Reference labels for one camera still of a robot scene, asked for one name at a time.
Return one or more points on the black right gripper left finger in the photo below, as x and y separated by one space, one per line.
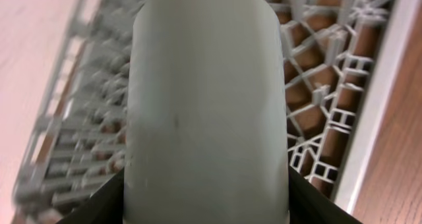
104 207

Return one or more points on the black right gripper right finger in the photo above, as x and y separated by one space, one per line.
308 206

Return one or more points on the light blue cup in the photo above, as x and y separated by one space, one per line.
206 114

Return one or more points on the grey dishwasher rack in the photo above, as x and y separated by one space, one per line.
340 61

